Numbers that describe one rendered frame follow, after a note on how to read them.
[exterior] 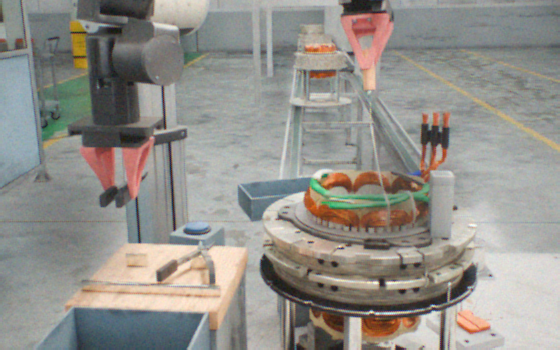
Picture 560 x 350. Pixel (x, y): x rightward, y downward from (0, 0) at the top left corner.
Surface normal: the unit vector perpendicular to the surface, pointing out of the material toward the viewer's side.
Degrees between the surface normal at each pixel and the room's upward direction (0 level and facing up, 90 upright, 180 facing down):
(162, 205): 90
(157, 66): 91
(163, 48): 91
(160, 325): 90
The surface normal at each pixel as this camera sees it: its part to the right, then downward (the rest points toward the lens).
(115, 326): -0.13, 0.25
